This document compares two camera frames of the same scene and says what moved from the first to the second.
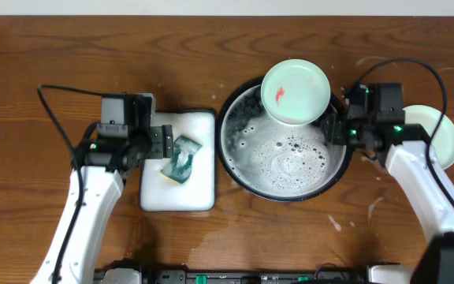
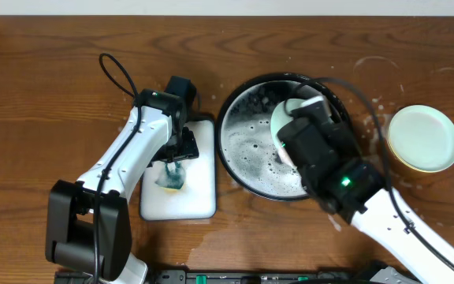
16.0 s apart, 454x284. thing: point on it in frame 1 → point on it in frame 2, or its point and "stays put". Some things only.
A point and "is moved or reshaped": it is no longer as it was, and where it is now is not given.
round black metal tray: x=274 y=160 stays put
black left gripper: x=167 y=141 → x=184 y=149
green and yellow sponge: x=180 y=166 is moved or reshaped
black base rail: x=258 y=276 stays put
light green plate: x=446 y=140 stays put
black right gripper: x=335 y=134 → x=342 y=136
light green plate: x=295 y=91 → x=280 y=117
